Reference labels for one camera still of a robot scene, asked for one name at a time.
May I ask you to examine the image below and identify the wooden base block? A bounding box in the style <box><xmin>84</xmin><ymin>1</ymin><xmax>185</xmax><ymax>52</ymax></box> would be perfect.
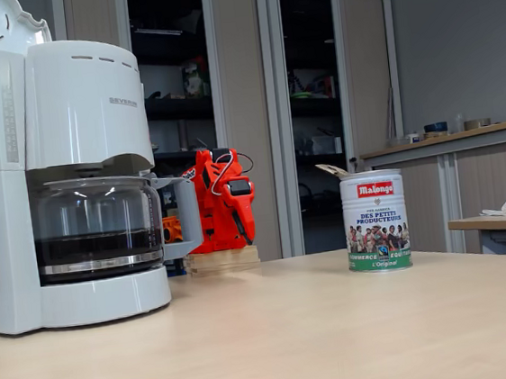
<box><xmin>182</xmin><ymin>242</ymin><xmax>262</xmax><ymax>279</ymax></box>

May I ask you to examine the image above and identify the blue coffee scoop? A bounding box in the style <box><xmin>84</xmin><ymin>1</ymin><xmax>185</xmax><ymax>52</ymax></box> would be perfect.
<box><xmin>315</xmin><ymin>160</ymin><xmax>350</xmax><ymax>180</ymax></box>

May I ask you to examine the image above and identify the white drip coffee maker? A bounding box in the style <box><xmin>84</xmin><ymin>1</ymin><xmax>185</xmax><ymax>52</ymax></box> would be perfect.
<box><xmin>0</xmin><ymin>0</ymin><xmax>175</xmax><ymax>338</ymax></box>

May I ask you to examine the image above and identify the pale grey storage box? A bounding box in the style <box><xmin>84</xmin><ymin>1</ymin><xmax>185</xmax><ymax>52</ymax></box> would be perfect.
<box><xmin>310</xmin><ymin>133</ymin><xmax>343</xmax><ymax>157</ymax></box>

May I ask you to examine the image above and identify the orange plastic clamp part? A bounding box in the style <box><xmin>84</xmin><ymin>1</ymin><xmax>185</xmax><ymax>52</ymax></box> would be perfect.
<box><xmin>161</xmin><ymin>214</ymin><xmax>185</xmax><ymax>245</ymax></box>

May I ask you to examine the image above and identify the green printed box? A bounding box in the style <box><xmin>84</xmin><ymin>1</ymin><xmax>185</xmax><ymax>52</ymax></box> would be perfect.
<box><xmin>180</xmin><ymin>59</ymin><xmax>206</xmax><ymax>100</ymax></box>

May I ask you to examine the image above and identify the tall grey shutter cabinet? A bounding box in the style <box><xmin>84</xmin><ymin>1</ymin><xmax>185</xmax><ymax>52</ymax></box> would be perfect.
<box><xmin>267</xmin><ymin>0</ymin><xmax>418</xmax><ymax>258</ymax></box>
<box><xmin>51</xmin><ymin>0</ymin><xmax>295</xmax><ymax>281</ymax></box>

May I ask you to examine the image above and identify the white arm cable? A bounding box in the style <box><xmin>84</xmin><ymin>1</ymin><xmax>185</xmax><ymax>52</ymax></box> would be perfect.
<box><xmin>206</xmin><ymin>149</ymin><xmax>240</xmax><ymax>197</ymax></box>

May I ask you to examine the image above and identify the glass carafe with grey handle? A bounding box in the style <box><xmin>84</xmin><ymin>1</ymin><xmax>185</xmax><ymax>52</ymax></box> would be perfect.
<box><xmin>28</xmin><ymin>166</ymin><xmax>208</xmax><ymax>286</ymax></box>

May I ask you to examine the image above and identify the low grey sideboard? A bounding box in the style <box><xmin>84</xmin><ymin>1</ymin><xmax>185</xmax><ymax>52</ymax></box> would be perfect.
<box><xmin>357</xmin><ymin>120</ymin><xmax>506</xmax><ymax>275</ymax></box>

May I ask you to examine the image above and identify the Malongo coffee can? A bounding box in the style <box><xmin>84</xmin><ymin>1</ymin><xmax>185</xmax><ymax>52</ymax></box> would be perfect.
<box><xmin>339</xmin><ymin>167</ymin><xmax>414</xmax><ymax>276</ymax></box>

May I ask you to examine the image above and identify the wooden side table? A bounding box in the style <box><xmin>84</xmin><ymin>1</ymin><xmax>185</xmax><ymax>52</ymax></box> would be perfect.
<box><xmin>447</xmin><ymin>212</ymin><xmax>506</xmax><ymax>265</ymax></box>

